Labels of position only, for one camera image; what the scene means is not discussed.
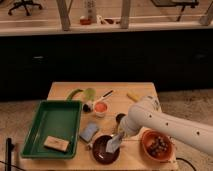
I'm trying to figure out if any purple bowl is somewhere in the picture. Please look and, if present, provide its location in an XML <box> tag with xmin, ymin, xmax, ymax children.
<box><xmin>92</xmin><ymin>135</ymin><xmax>120</xmax><ymax>165</ymax></box>

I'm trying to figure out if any grey towel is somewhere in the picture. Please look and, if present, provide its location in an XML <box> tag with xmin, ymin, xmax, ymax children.
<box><xmin>106</xmin><ymin>134</ymin><xmax>122</xmax><ymax>153</ymax></box>

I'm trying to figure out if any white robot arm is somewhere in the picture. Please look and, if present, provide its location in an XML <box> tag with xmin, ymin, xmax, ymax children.
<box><xmin>118</xmin><ymin>96</ymin><xmax>213</xmax><ymax>156</ymax></box>

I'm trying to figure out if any orange bowl with nuts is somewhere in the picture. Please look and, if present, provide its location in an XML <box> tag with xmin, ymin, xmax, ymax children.
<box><xmin>141</xmin><ymin>130</ymin><xmax>174</xmax><ymax>163</ymax></box>

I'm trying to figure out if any red bowl on shelf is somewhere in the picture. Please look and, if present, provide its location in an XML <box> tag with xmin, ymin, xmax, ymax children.
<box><xmin>79</xmin><ymin>16</ymin><xmax>92</xmax><ymax>25</ymax></box>

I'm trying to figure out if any small metal cup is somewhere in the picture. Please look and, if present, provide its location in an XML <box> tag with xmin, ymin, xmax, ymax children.
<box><xmin>115</xmin><ymin>113</ymin><xmax>126</xmax><ymax>128</ymax></box>

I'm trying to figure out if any white cup orange inside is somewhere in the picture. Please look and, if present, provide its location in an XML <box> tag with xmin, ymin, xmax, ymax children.
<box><xmin>93</xmin><ymin>101</ymin><xmax>108</xmax><ymax>118</ymax></box>

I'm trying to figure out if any blue sponge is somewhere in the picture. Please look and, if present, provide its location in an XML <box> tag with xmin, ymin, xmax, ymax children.
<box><xmin>79</xmin><ymin>122</ymin><xmax>99</xmax><ymax>142</ymax></box>

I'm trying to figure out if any small black round object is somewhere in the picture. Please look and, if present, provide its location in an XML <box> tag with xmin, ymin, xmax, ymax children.
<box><xmin>83</xmin><ymin>103</ymin><xmax>93</xmax><ymax>113</ymax></box>

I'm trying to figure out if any green spatula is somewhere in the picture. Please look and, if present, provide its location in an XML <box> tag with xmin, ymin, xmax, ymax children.
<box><xmin>66</xmin><ymin>87</ymin><xmax>97</xmax><ymax>102</ymax></box>

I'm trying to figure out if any green plastic tray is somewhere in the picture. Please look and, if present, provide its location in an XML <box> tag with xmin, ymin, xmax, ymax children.
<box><xmin>21</xmin><ymin>100</ymin><xmax>82</xmax><ymax>159</ymax></box>

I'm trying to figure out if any tan sponge block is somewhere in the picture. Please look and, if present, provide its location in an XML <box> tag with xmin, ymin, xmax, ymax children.
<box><xmin>44</xmin><ymin>136</ymin><xmax>69</xmax><ymax>152</ymax></box>

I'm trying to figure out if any white bottle on shelf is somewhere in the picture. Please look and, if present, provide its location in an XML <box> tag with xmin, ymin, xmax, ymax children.
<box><xmin>84</xmin><ymin>0</ymin><xmax>97</xmax><ymax>23</ymax></box>

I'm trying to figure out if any black office chair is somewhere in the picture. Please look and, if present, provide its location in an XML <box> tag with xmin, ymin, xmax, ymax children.
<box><xmin>8</xmin><ymin>0</ymin><xmax>43</xmax><ymax>16</ymax></box>

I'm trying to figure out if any black handled brush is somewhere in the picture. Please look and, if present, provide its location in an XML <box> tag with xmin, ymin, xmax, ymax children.
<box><xmin>97</xmin><ymin>90</ymin><xmax>113</xmax><ymax>101</ymax></box>

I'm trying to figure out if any black cable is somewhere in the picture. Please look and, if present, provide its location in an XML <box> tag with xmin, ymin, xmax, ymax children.
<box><xmin>175</xmin><ymin>157</ymin><xmax>198</xmax><ymax>171</ymax></box>

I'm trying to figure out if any black stand post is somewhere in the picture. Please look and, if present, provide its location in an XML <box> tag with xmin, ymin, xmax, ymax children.
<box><xmin>5</xmin><ymin>138</ymin><xmax>14</xmax><ymax>171</ymax></box>

